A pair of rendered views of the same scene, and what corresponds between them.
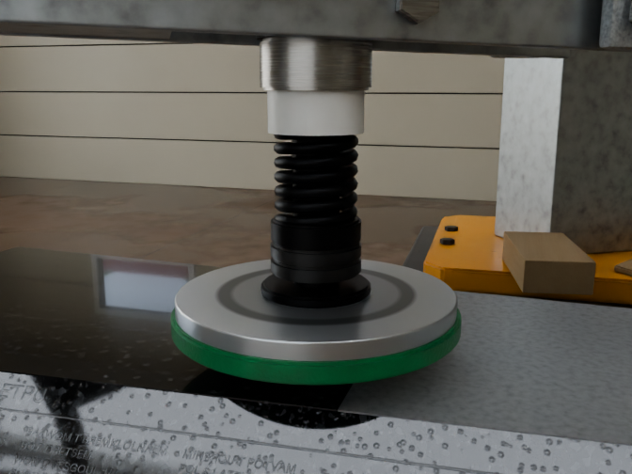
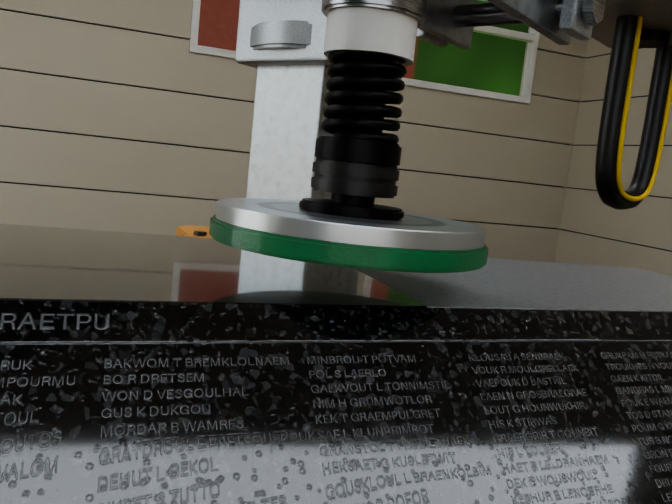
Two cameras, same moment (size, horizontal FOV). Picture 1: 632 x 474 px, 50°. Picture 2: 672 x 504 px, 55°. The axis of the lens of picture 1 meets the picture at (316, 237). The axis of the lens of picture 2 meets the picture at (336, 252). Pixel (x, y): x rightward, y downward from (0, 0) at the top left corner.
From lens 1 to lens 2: 35 cm
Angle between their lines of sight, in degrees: 37
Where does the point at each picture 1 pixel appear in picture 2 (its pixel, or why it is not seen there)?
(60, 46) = not seen: outside the picture
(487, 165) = (107, 207)
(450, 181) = (67, 221)
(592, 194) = not seen: hidden behind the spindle
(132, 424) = (237, 340)
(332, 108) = (410, 33)
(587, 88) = not seen: hidden behind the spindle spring
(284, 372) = (423, 260)
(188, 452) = (311, 359)
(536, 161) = (293, 168)
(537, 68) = (295, 87)
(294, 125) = (381, 42)
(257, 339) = (399, 230)
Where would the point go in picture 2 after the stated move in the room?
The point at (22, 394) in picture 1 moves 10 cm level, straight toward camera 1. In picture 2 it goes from (75, 323) to (211, 364)
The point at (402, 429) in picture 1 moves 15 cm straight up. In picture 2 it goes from (479, 316) to (508, 112)
